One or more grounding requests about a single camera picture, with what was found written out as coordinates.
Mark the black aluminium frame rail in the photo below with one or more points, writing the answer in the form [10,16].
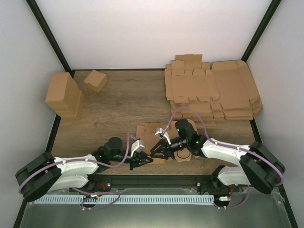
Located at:
[107,181]

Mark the right black frame post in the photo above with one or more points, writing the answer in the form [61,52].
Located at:
[274,4]

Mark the black frame post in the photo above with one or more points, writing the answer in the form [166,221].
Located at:
[274,4]
[48,33]

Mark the low folded cardboard box stack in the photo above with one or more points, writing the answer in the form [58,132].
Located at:
[73,109]

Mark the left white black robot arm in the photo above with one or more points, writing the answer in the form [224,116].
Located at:
[47,173]

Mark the small folded cardboard box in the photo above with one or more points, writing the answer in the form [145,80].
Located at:
[95,81]

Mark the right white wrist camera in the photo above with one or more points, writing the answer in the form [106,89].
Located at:
[162,134]

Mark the stack of flat cardboard blanks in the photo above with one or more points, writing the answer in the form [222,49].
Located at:
[191,90]

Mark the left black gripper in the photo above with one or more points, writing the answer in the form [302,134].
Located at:
[143,159]

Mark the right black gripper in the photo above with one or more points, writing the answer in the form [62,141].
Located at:
[167,150]

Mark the left black frame post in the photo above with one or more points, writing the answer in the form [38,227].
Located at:
[48,33]

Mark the light blue slotted cable duct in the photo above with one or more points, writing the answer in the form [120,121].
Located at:
[128,199]

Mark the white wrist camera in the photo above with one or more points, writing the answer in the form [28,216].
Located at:
[162,134]
[137,146]

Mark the grey metal base plate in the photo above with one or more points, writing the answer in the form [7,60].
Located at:
[258,211]

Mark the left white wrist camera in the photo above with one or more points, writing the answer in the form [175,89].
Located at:
[137,146]

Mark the tall folded cardboard box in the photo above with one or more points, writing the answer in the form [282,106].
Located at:
[61,87]

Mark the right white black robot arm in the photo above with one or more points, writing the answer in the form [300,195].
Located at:
[253,165]

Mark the large flat cardboard blanks stack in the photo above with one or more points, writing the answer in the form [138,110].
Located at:
[239,97]

